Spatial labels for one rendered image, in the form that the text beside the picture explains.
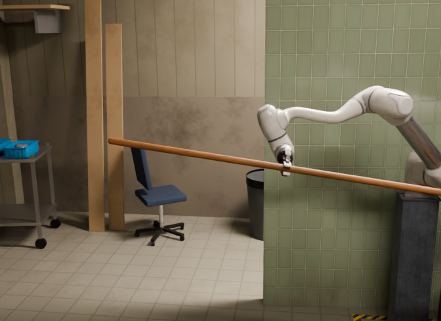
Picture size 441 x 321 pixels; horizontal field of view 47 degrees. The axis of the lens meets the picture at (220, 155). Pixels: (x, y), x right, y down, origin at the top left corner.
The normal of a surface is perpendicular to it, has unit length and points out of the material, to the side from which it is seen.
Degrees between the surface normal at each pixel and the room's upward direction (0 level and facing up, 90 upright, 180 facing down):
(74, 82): 90
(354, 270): 90
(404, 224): 90
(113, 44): 82
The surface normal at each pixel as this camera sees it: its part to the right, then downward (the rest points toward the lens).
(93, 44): -0.14, 0.10
